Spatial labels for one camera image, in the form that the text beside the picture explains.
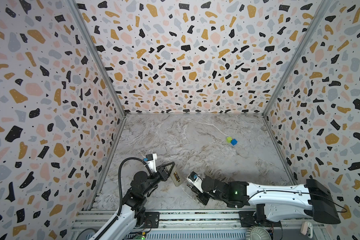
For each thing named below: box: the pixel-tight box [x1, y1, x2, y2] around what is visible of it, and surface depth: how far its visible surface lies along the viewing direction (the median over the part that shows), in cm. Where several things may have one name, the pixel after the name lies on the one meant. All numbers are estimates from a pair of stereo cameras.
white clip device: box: [300, 221, 313, 239], surface depth 72 cm
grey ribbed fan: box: [246, 225, 272, 240], surface depth 70 cm
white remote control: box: [170, 166, 183, 187], surface depth 78 cm
